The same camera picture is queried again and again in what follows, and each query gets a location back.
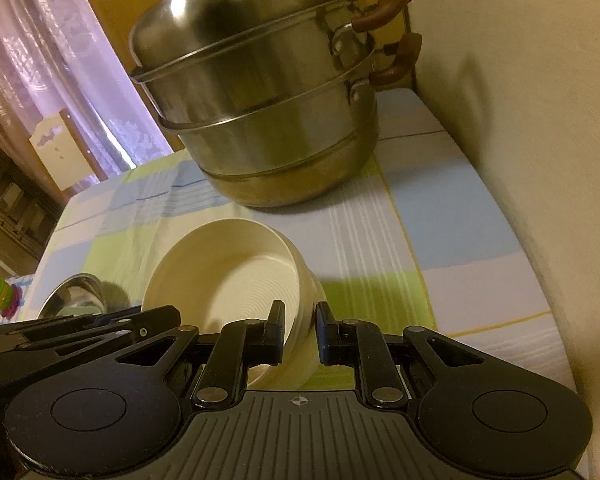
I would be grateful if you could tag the black storage rack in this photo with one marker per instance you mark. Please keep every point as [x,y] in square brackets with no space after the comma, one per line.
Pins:
[10,200]

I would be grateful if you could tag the cream plastic bowl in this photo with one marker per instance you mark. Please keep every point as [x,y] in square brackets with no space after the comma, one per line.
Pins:
[240,270]

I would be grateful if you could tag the stainless steel steamer pot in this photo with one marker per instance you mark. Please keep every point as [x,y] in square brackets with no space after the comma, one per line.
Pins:
[260,125]

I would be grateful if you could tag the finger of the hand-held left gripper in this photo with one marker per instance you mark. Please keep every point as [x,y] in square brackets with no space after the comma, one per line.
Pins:
[110,320]
[155,321]

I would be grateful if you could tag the stacked colourful plastic cups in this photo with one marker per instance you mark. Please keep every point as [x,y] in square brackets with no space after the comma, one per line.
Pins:
[2,297]

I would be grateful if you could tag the large stainless steel plate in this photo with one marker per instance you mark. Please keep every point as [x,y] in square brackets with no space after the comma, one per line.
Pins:
[70,295]

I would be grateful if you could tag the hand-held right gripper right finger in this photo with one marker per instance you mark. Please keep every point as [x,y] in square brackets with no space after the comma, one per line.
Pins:
[324,336]

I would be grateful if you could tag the checkered pastel tablecloth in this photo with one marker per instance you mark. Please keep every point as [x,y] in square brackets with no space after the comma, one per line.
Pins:
[430,220]

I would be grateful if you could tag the sheer lace curtain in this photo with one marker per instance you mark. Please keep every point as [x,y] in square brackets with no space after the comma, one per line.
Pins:
[55,35]

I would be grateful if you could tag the blue checked cloth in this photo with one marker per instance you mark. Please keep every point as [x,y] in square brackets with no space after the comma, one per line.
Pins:
[25,280]

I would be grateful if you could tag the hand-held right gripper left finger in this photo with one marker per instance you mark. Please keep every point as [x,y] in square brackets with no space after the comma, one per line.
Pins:
[275,332]

